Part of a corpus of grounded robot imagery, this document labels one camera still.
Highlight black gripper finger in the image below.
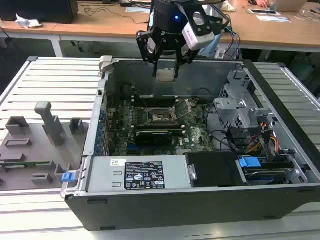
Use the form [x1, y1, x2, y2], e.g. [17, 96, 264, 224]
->
[173, 37, 201, 80]
[136, 29, 166, 78]

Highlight silver square CPU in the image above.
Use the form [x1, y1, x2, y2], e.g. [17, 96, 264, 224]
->
[155, 68, 177, 83]

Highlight black box on desk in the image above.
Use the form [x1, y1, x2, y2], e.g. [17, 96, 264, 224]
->
[0, 0, 80, 25]

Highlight grey parts rack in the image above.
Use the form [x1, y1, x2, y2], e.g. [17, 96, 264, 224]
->
[0, 101, 90, 192]

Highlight blue cables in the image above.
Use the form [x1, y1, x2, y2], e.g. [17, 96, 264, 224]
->
[224, 26, 242, 60]

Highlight grey case handle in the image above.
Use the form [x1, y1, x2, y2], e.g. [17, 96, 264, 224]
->
[99, 55, 115, 75]

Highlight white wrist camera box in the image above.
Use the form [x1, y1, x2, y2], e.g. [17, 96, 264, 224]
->
[181, 11, 216, 51]

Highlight wooden desk white frame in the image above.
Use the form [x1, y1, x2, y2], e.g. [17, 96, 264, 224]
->
[214, 0, 320, 55]
[0, 0, 154, 58]

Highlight orange yellow wire bundle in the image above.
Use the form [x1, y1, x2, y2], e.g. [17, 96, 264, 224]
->
[246, 121, 280, 155]

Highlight CPU socket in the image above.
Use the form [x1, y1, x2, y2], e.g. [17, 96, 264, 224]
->
[147, 106, 180, 126]

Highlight green RAM stick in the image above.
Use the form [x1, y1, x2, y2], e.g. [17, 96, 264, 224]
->
[0, 161, 51, 167]

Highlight black plastic shroud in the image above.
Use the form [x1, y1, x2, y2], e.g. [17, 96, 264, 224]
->
[185, 151, 248, 188]

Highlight white sheet blue border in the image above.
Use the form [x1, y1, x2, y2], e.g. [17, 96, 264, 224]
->
[256, 14, 292, 24]

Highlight silver metal drive cage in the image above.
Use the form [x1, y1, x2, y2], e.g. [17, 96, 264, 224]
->
[213, 69, 278, 131]

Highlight black RAM slots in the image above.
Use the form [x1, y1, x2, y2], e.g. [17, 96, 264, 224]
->
[132, 96, 177, 107]

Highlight green motherboard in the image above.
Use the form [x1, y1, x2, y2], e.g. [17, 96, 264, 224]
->
[107, 96, 218, 156]

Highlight blue case latch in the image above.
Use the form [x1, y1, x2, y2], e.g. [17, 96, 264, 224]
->
[61, 172, 76, 183]

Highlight white tablet dark screen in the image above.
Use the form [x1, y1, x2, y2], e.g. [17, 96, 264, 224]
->
[249, 8, 280, 16]

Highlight black graphics card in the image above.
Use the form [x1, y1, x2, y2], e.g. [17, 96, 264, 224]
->
[134, 129, 173, 147]

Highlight silver laptop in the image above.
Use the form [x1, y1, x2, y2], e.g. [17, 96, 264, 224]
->
[269, 0, 308, 13]

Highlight beige crumpled bag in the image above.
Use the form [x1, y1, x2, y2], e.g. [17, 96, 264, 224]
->
[224, 0, 237, 12]

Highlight crumpled white paper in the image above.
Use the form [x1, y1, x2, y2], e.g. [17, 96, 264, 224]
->
[15, 12, 43, 29]

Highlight grey power supply unit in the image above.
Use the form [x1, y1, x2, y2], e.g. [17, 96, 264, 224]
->
[87, 155, 192, 193]

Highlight silver metal handle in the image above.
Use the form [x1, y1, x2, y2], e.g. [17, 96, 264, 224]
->
[187, 163, 198, 181]

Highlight black open PC case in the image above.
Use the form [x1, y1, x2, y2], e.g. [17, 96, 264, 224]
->
[61, 55, 320, 232]

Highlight hard disk drive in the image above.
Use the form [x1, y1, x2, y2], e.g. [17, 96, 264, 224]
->
[243, 168, 288, 186]

